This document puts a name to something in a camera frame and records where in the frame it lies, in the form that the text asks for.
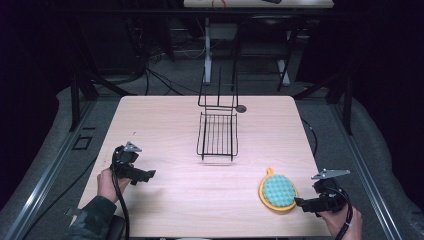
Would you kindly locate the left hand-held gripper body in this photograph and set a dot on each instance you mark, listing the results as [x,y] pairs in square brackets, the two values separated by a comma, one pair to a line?
[124,159]

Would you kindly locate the person's left hand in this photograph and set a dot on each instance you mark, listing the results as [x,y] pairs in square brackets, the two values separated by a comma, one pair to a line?
[108,187]

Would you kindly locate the grey metal floor rail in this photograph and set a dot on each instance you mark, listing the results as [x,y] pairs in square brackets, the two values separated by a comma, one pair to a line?
[366,173]
[43,180]

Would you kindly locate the dark round table grommet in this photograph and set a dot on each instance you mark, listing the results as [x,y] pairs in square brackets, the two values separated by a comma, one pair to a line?
[240,108]

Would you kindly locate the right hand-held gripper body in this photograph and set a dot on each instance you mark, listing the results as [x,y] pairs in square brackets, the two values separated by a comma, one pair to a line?
[330,193]

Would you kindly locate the black chair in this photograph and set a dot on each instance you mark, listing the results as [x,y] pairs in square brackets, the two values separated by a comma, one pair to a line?
[263,36]

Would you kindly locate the white table leg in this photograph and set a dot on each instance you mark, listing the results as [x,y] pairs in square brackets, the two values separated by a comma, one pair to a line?
[208,53]
[283,71]

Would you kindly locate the person's right hand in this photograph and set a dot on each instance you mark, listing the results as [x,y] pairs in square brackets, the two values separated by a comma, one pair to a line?
[339,224]

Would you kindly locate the black metal frame stand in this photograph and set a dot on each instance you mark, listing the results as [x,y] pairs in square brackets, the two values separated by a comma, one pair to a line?
[80,96]
[343,96]

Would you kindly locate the round yellow teal scrub pad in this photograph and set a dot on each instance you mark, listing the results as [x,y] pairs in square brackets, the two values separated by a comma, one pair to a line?
[278,190]

